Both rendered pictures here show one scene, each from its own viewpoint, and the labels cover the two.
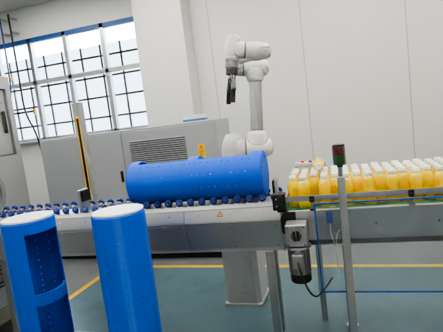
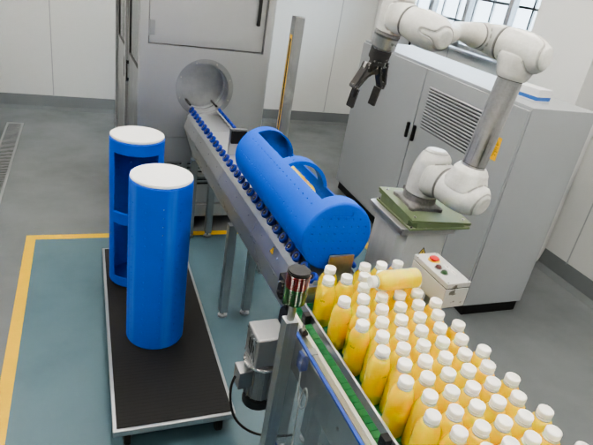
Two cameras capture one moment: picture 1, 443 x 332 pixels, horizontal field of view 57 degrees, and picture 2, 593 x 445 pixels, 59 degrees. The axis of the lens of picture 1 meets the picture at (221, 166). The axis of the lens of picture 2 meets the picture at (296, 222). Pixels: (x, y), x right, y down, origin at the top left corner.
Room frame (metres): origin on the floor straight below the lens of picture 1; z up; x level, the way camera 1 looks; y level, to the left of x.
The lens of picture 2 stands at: (1.19, -1.45, 1.97)
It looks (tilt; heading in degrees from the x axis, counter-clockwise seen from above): 26 degrees down; 48
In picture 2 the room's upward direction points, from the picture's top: 10 degrees clockwise
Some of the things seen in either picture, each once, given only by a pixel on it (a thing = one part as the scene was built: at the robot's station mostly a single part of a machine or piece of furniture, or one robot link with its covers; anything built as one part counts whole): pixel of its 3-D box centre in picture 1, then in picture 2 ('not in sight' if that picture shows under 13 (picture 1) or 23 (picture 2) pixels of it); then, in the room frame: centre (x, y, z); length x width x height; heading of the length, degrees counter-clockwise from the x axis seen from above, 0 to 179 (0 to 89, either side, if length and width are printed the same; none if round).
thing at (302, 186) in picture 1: (303, 193); (324, 302); (2.28, -0.44, 0.98); 0.07 x 0.07 x 0.16
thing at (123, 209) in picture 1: (117, 210); (161, 176); (2.17, 0.59, 1.03); 0.28 x 0.28 x 0.01
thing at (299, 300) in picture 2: (339, 159); (295, 293); (2.01, -0.58, 1.18); 0.06 x 0.06 x 0.05
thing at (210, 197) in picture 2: not in sight; (210, 199); (3.07, 1.63, 0.31); 0.06 x 0.06 x 0.63; 74
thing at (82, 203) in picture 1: (84, 199); (237, 142); (2.82, 0.97, 1.00); 0.10 x 0.04 x 0.15; 164
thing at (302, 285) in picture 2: (338, 150); (297, 279); (2.01, -0.58, 1.23); 0.06 x 0.06 x 0.04
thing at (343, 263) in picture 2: (275, 188); (338, 268); (2.46, -0.31, 0.99); 0.10 x 0.02 x 0.12; 164
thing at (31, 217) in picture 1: (27, 217); (137, 134); (2.29, 1.13, 1.03); 0.28 x 0.28 x 0.01
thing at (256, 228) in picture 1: (125, 227); (248, 196); (2.74, 0.70, 0.79); 2.17 x 0.29 x 0.34; 74
